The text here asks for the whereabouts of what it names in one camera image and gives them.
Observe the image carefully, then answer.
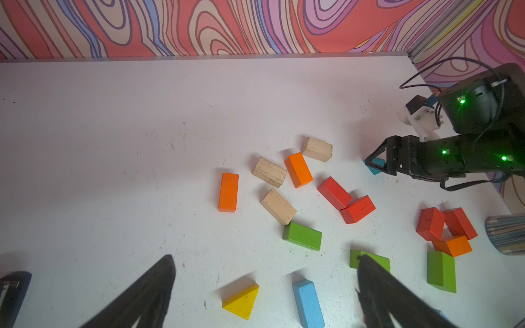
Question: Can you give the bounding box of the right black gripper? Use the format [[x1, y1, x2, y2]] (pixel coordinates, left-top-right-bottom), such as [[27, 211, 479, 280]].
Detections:
[[364, 135, 435, 180]]

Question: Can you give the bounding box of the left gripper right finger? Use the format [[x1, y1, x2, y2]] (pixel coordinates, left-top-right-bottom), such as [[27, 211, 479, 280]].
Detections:
[[358, 255, 455, 327]]

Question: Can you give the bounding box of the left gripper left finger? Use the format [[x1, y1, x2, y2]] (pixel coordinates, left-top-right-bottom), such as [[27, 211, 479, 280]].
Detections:
[[83, 254, 176, 327]]

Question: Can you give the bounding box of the teal triangle block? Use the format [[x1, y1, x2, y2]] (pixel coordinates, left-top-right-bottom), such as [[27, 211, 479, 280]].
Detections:
[[364, 158, 387, 176]]

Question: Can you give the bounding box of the natural wood block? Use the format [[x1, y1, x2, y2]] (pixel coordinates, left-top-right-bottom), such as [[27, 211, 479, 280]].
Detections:
[[252, 157, 288, 188], [302, 137, 333, 163], [261, 188, 297, 226]]

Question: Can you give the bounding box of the red block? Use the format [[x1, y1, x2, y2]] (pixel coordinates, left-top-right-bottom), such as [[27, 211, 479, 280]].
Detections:
[[317, 176, 352, 210], [444, 208, 478, 240], [340, 195, 376, 224], [416, 207, 446, 241]]

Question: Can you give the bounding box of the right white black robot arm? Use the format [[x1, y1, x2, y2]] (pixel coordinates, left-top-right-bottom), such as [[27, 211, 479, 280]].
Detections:
[[364, 61, 524, 191]]

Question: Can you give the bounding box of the green block middle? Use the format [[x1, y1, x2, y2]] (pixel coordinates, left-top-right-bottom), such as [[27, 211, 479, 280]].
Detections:
[[349, 250, 391, 273]]

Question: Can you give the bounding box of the green block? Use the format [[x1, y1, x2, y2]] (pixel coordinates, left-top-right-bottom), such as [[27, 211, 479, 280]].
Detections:
[[349, 250, 391, 273], [282, 222, 323, 251], [427, 251, 457, 293]]

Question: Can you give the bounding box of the green block right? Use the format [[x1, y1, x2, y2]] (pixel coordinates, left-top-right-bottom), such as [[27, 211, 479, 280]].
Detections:
[[427, 251, 457, 293]]

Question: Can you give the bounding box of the light blue long block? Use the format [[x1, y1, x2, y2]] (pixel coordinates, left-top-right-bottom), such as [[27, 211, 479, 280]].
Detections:
[[292, 280, 325, 328]]

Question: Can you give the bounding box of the orange block upright centre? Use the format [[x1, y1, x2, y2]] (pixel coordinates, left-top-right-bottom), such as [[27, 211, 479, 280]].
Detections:
[[285, 153, 313, 189]]

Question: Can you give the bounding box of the green block upper centre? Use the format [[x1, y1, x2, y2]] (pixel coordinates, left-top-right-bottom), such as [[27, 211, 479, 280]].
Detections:
[[282, 222, 323, 251]]

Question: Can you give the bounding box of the yellow triangle block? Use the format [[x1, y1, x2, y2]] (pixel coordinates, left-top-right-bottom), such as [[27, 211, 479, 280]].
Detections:
[[222, 284, 260, 321]]

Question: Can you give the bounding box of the orange block right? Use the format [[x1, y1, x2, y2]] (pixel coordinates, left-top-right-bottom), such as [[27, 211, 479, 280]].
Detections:
[[432, 236, 473, 258]]

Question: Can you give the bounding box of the orange block far left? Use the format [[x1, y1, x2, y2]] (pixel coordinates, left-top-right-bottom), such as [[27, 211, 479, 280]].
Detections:
[[218, 173, 239, 213]]

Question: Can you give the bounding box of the cup of pencils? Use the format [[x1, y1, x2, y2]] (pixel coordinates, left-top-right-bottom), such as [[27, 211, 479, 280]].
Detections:
[[485, 213, 524, 256]]

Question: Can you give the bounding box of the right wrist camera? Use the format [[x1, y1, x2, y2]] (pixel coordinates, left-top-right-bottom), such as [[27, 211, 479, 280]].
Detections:
[[397, 95, 442, 143]]

